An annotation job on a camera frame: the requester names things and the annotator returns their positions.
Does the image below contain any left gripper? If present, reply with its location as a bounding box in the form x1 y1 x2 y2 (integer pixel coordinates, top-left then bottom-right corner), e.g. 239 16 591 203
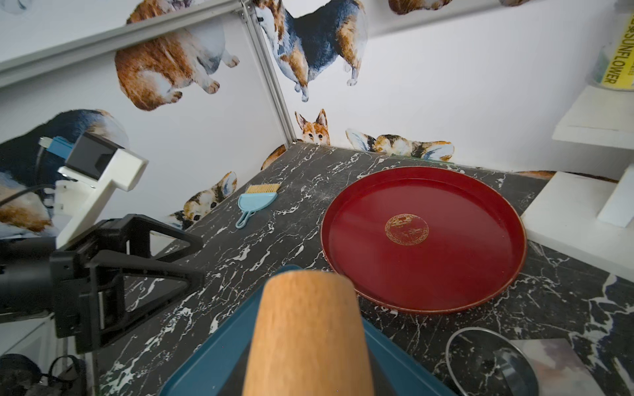
51 214 205 353

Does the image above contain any red round tray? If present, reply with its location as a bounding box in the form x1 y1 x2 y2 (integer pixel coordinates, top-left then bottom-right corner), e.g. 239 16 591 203
320 167 528 314

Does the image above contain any white tiered shelf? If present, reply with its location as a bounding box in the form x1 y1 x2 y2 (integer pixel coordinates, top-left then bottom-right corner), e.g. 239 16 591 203
522 86 633 281

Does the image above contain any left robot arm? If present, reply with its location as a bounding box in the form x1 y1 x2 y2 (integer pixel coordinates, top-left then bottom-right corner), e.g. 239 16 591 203
1 214 206 353

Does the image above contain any light blue hand brush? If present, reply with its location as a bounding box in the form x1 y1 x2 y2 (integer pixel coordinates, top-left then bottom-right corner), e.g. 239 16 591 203
235 183 281 229

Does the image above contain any yellow sunflower seed can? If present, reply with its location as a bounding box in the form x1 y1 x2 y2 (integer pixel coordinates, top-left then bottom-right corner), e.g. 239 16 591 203
589 0 633 92

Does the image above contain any round metal cutter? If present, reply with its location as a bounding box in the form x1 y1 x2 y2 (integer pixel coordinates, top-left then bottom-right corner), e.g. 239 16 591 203
445 327 541 395

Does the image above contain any wooden double roller pin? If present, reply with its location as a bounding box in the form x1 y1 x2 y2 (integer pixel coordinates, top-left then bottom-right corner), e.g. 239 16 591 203
242 270 375 395

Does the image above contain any metal dough scraper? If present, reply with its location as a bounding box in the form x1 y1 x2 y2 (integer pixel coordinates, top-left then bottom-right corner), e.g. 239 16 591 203
511 338 604 396

